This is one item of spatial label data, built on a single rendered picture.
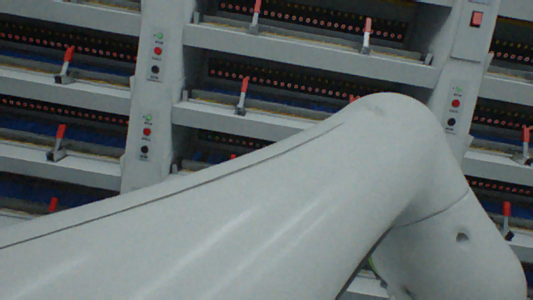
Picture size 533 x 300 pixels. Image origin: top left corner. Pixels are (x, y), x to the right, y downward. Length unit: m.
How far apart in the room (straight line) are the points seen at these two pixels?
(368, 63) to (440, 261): 0.52
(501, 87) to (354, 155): 0.71
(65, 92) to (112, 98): 0.11
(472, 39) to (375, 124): 0.62
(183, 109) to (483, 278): 0.60
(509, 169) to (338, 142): 0.73
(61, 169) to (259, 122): 0.50
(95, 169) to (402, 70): 0.77
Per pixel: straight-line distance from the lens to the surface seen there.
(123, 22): 0.78
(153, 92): 0.71
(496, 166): 0.86
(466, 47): 0.81
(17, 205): 1.01
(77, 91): 0.80
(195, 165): 0.75
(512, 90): 0.87
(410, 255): 0.27
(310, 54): 0.68
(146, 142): 0.71
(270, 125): 0.65
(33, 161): 0.87
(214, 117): 0.67
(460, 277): 0.28
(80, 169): 0.80
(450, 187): 0.27
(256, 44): 0.68
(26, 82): 0.88
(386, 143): 0.20
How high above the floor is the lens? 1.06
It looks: 5 degrees down
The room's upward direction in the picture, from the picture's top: 10 degrees clockwise
